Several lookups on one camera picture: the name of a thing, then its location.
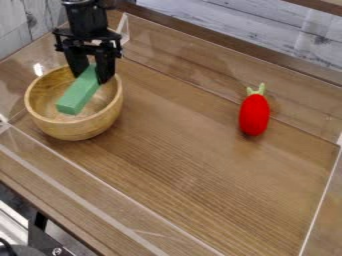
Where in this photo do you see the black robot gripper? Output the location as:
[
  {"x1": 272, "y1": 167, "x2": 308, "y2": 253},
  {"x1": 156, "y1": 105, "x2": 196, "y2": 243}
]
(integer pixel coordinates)
[{"x1": 53, "y1": 0, "x2": 121, "y2": 84}]

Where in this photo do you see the brown wooden bowl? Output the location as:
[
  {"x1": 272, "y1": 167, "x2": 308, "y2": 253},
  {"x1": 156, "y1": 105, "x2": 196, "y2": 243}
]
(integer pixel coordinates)
[{"x1": 23, "y1": 65, "x2": 122, "y2": 141}]

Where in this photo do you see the green rectangular block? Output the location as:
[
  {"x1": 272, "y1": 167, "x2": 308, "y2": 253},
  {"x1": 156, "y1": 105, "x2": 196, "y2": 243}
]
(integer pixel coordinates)
[{"x1": 55, "y1": 64, "x2": 98, "y2": 115}]

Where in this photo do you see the red plush radish toy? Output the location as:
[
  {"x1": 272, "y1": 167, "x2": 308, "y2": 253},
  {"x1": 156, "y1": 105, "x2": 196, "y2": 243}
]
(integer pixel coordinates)
[{"x1": 239, "y1": 83, "x2": 269, "y2": 136}]

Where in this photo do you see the clear acrylic corner bracket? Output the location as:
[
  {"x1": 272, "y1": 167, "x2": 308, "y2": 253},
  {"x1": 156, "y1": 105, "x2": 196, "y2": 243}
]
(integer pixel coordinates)
[{"x1": 114, "y1": 14, "x2": 129, "y2": 44}]

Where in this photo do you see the clear acrylic tray wall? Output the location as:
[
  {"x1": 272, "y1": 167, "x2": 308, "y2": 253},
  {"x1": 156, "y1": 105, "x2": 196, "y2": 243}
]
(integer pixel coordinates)
[{"x1": 0, "y1": 120, "x2": 224, "y2": 256}]

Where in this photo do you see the black table leg bracket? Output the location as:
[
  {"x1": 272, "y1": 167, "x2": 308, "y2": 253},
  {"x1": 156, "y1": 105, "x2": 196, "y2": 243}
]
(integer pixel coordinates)
[{"x1": 27, "y1": 212, "x2": 76, "y2": 256}]

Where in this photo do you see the black cable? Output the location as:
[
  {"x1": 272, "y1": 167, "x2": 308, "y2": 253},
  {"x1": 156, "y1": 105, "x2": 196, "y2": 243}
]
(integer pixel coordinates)
[{"x1": 0, "y1": 238, "x2": 17, "y2": 256}]

